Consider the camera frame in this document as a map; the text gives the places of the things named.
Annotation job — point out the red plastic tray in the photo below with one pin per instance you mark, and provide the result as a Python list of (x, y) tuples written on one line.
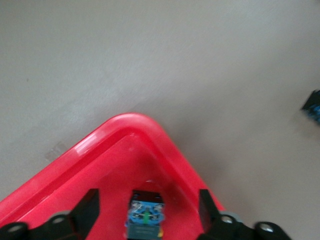
[(100, 162)]

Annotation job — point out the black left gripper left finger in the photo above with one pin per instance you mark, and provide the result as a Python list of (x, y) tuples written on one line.
[(82, 215)]

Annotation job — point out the red push button switch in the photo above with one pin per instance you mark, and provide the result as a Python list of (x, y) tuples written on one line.
[(312, 107), (145, 215)]

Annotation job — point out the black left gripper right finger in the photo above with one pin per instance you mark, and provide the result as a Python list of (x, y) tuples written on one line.
[(212, 225)]

